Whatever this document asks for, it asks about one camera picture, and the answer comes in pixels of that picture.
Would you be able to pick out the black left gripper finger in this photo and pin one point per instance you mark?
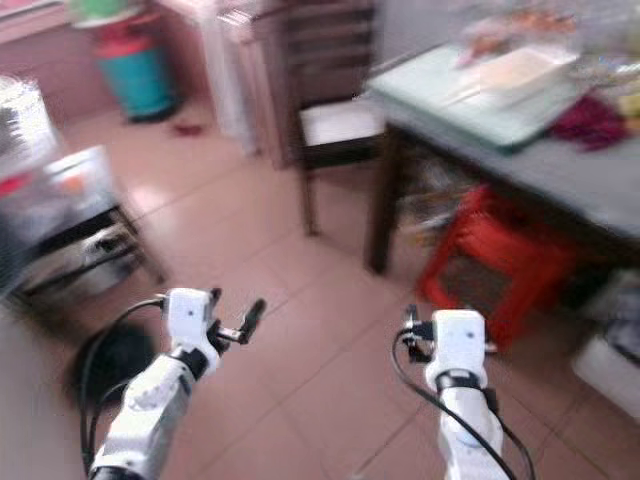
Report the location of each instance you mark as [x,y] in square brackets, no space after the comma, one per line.
[253,316]

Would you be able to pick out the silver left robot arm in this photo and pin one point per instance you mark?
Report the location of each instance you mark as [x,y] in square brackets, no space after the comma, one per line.
[150,415]

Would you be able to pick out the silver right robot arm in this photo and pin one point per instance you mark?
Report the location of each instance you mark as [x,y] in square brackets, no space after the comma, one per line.
[465,430]

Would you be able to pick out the red plastic stool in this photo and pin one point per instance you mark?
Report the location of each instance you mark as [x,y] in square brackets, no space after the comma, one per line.
[500,250]

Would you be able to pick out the black round fan base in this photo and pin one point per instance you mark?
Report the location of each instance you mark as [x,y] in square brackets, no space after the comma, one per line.
[112,365]

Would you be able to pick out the colourful printed bag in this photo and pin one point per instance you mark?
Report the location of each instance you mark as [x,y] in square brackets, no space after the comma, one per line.
[432,198]

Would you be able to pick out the low black metal stand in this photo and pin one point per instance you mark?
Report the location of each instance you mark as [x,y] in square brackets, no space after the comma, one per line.
[80,222]

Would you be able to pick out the white plastic box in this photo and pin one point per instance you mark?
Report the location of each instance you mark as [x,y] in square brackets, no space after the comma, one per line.
[610,375]

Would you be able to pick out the small red floor scrap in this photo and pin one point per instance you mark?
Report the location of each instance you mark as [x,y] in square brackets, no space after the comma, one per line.
[187,129]

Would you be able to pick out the dark fan head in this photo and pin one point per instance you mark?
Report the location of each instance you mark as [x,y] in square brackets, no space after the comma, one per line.
[15,255]

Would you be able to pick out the dark wooden dining table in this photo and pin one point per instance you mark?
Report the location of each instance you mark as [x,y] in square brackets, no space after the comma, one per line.
[560,175]

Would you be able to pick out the dark wooden chair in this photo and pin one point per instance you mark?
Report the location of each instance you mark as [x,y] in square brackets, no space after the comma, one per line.
[335,122]

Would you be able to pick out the clear plastic storage container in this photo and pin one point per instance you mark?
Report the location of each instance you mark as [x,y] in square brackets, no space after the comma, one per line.
[65,185]

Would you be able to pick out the pale green table mat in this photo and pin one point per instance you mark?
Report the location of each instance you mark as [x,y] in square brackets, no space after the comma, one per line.
[430,98]

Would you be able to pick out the white hanging cloth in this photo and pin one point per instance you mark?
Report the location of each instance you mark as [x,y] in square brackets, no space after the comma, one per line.
[232,78]

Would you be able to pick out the pink wooden cabinet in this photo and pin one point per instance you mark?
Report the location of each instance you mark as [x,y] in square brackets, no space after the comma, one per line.
[265,75]

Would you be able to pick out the maroon cloth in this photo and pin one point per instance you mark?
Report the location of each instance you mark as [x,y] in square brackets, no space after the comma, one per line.
[590,122]

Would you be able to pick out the teal and red gas cylinder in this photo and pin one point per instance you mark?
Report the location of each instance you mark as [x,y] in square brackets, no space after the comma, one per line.
[135,78]

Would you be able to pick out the white rectangular tray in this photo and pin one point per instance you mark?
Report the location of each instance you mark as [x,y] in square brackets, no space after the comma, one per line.
[520,72]

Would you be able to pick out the clear bag of food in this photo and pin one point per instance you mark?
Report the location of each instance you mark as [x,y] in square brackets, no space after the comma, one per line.
[525,26]

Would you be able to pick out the green plastic basin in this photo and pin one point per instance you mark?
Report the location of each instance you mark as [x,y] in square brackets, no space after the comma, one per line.
[98,8]

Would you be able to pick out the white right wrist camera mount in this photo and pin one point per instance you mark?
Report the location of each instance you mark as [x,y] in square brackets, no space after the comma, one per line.
[457,345]

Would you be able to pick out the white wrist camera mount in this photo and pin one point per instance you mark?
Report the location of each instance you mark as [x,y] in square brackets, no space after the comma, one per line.
[457,345]
[188,318]

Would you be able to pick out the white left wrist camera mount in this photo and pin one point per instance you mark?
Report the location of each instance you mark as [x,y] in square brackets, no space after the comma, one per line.
[188,318]

